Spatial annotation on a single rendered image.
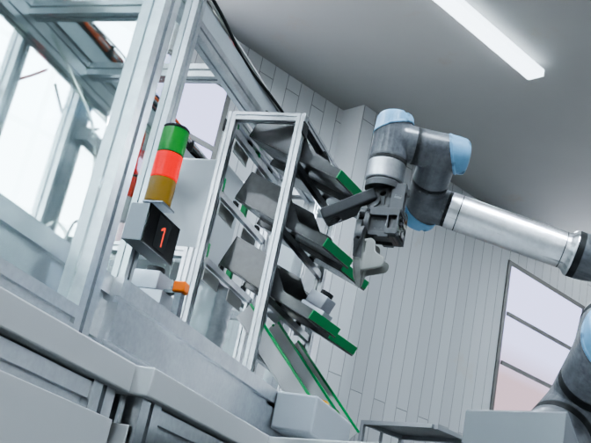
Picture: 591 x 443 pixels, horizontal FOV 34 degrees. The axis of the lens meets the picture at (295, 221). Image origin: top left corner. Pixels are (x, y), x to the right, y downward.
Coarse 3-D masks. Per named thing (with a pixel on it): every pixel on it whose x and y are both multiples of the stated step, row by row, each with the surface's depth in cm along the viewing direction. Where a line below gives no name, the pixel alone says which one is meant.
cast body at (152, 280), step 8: (136, 272) 148; (144, 272) 148; (152, 272) 147; (160, 272) 147; (136, 280) 148; (144, 280) 147; (152, 280) 147; (160, 280) 147; (168, 280) 150; (144, 288) 147; (152, 288) 147; (160, 288) 148; (168, 288) 150; (152, 296) 146; (160, 296) 146; (168, 296) 148; (168, 304) 148
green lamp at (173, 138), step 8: (168, 128) 176; (176, 128) 176; (168, 136) 175; (176, 136) 175; (184, 136) 176; (160, 144) 175; (168, 144) 174; (176, 144) 175; (184, 144) 176; (176, 152) 175; (184, 152) 176
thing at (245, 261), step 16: (240, 240) 214; (224, 256) 215; (240, 256) 213; (256, 256) 211; (240, 272) 211; (256, 272) 209; (288, 272) 220; (256, 288) 221; (272, 288) 205; (288, 288) 219; (288, 304) 202; (304, 304) 200; (320, 320) 202; (336, 336) 208
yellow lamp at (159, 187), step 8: (152, 176) 173; (160, 176) 172; (152, 184) 172; (160, 184) 172; (168, 184) 172; (176, 184) 175; (152, 192) 171; (160, 192) 171; (168, 192) 172; (168, 200) 172
